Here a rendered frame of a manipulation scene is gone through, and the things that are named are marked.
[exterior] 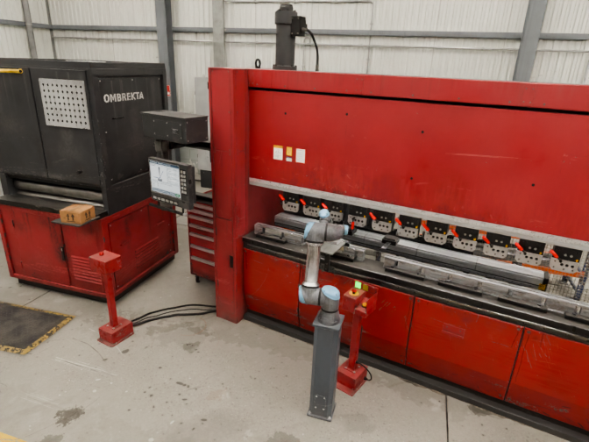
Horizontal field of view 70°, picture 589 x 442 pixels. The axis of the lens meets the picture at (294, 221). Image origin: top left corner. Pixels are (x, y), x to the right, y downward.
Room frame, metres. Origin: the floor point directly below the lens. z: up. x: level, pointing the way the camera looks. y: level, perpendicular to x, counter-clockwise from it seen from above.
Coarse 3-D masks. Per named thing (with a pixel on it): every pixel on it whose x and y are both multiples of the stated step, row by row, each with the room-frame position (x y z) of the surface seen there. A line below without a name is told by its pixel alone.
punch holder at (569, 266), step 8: (560, 248) 2.42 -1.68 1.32; (568, 248) 2.40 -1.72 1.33; (552, 256) 2.44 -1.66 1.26; (560, 256) 2.42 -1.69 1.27; (568, 256) 2.40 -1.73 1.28; (576, 256) 2.38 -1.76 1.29; (552, 264) 2.43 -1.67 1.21; (560, 264) 2.42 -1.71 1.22; (568, 264) 2.39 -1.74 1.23; (576, 264) 2.37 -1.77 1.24; (568, 272) 2.38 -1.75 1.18
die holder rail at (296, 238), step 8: (256, 224) 3.54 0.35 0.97; (264, 224) 3.55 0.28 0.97; (256, 232) 3.53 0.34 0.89; (264, 232) 3.53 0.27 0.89; (272, 232) 3.45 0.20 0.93; (280, 232) 3.41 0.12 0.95; (288, 232) 3.37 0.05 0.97; (296, 232) 3.37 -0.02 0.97; (288, 240) 3.37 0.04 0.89; (296, 240) 3.33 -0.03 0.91
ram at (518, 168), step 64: (256, 128) 3.52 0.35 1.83; (320, 128) 3.24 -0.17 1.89; (384, 128) 3.00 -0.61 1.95; (448, 128) 2.80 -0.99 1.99; (512, 128) 2.62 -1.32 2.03; (576, 128) 2.47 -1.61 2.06; (384, 192) 2.98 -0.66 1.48; (448, 192) 2.77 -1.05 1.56; (512, 192) 2.58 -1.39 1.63; (576, 192) 2.42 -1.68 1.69
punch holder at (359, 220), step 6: (354, 210) 3.08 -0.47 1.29; (360, 210) 3.05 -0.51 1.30; (366, 210) 3.03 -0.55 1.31; (348, 216) 3.10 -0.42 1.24; (354, 216) 3.07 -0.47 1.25; (360, 216) 3.05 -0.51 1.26; (366, 216) 3.04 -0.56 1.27; (348, 222) 3.09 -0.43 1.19; (354, 222) 3.07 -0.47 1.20; (360, 222) 3.05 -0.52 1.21; (366, 222) 3.06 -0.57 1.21
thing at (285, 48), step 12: (276, 12) 3.51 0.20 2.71; (288, 12) 3.47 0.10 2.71; (276, 24) 3.52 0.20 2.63; (288, 24) 3.48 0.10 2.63; (300, 24) 3.45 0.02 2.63; (276, 36) 3.53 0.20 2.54; (288, 36) 3.49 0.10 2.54; (300, 36) 3.53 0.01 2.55; (312, 36) 3.47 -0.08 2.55; (276, 48) 3.52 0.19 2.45; (288, 48) 3.49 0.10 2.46; (276, 60) 3.52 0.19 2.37; (288, 60) 3.49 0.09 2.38
